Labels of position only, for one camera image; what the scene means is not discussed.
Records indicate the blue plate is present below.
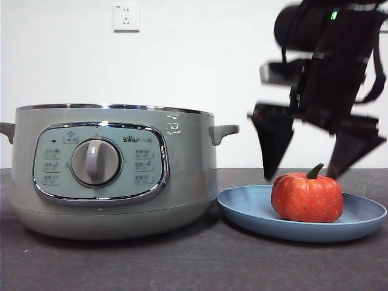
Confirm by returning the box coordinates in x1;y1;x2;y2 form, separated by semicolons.
216;184;387;243

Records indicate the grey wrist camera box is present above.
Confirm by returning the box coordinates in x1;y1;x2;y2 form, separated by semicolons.
259;59;307;85

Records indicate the pale green electric steamer pot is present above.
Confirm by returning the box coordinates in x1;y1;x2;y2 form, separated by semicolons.
0;104;239;242

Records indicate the orange pumpkin with green stem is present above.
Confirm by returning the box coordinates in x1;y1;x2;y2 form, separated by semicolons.
270;162;345;224

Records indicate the black cable loop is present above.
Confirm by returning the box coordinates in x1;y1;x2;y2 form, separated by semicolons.
360;5;387;104

